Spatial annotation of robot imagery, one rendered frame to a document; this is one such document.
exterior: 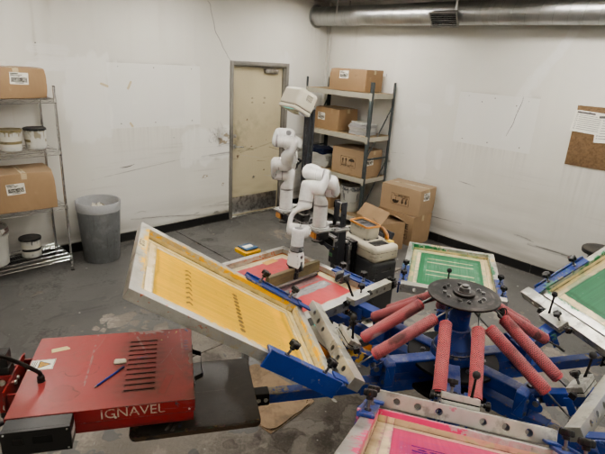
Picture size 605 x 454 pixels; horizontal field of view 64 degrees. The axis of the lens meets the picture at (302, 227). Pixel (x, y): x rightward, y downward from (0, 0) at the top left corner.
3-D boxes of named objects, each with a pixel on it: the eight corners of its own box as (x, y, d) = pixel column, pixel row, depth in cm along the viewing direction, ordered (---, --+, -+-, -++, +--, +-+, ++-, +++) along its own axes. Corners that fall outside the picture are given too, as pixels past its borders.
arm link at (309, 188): (309, 167, 294) (332, 170, 290) (303, 202, 294) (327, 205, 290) (302, 163, 279) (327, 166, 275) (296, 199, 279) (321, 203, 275)
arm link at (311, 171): (304, 155, 291) (335, 158, 286) (314, 185, 324) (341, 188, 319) (299, 175, 286) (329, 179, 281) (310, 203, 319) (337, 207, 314)
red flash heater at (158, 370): (-5, 449, 150) (-12, 417, 146) (34, 361, 192) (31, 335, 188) (195, 424, 165) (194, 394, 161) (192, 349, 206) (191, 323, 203)
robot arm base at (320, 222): (324, 222, 335) (326, 201, 330) (335, 228, 325) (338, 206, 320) (306, 225, 327) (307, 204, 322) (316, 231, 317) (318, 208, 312)
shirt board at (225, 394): (129, 458, 166) (128, 439, 163) (138, 384, 203) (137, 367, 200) (472, 412, 199) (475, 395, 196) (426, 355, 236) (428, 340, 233)
